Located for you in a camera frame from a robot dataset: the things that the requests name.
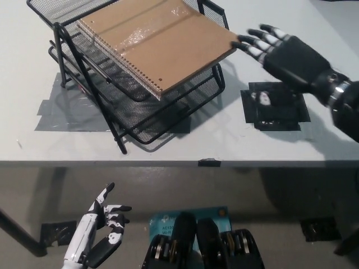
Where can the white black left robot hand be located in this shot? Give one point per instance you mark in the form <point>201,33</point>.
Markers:
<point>81,241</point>

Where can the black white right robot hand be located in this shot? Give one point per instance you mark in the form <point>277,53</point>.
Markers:
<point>297,61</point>

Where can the brown spiral notebook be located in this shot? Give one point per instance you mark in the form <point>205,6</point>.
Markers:
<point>168,47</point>

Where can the black desk leg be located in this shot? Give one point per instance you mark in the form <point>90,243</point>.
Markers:
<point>19,232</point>
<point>349,242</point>

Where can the black mesh file tray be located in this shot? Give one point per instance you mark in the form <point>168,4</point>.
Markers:
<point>134,117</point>

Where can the black floor tape patch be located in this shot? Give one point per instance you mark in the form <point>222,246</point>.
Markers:
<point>54,232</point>
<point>319,228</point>

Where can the teal cardboard box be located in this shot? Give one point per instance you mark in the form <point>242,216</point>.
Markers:
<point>165,222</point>

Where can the grey tape patch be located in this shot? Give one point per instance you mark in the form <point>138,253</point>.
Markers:
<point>59,112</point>

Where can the small black tape strip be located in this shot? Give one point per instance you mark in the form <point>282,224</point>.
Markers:
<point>209,162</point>

